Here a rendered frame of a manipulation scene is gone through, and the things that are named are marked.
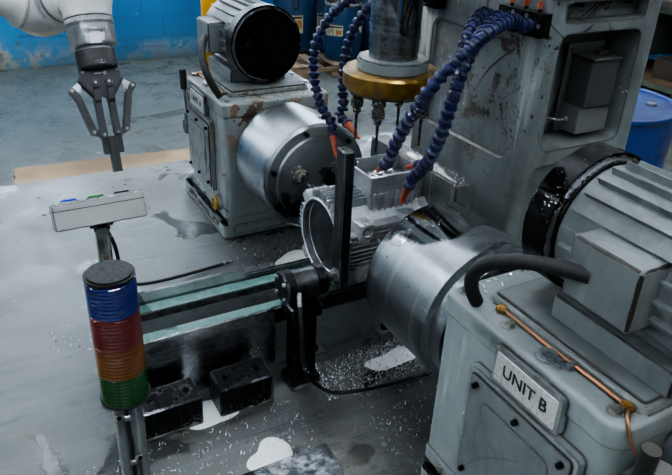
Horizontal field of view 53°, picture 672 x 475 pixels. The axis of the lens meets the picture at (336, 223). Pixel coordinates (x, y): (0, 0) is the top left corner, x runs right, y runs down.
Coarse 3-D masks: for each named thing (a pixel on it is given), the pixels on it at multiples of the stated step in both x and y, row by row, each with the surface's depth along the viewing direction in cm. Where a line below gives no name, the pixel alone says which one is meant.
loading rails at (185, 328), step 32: (160, 288) 127; (192, 288) 129; (224, 288) 131; (256, 288) 132; (352, 288) 131; (160, 320) 125; (192, 320) 128; (224, 320) 119; (256, 320) 122; (320, 320) 130; (352, 320) 135; (160, 352) 114; (192, 352) 118; (224, 352) 121; (256, 352) 125; (320, 352) 130; (160, 384) 117
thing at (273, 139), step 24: (264, 120) 152; (288, 120) 148; (312, 120) 147; (240, 144) 155; (264, 144) 147; (288, 144) 143; (312, 144) 146; (240, 168) 157; (264, 168) 144; (288, 168) 145; (312, 168) 148; (264, 192) 146; (288, 192) 148; (288, 216) 151
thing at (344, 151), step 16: (336, 160) 110; (352, 160) 108; (336, 176) 111; (352, 176) 109; (336, 192) 112; (352, 192) 111; (336, 208) 113; (336, 224) 114; (336, 240) 116; (336, 256) 117; (336, 272) 118
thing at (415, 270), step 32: (416, 224) 107; (448, 224) 105; (480, 224) 106; (384, 256) 108; (416, 256) 103; (448, 256) 100; (480, 256) 98; (384, 288) 107; (416, 288) 101; (448, 288) 97; (384, 320) 110; (416, 320) 100; (416, 352) 103
